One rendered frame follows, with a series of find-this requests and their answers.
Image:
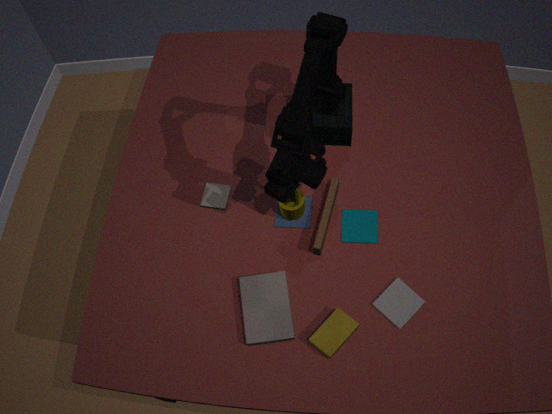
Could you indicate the yellow rectangular block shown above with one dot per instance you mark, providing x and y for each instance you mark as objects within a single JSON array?
[{"x": 334, "y": 332}]

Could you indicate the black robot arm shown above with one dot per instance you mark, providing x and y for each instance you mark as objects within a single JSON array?
[{"x": 317, "y": 77}]

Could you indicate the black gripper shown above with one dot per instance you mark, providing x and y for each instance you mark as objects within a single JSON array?
[{"x": 282, "y": 194}]

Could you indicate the olive yellow cup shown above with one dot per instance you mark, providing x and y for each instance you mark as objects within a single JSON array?
[{"x": 289, "y": 209}]

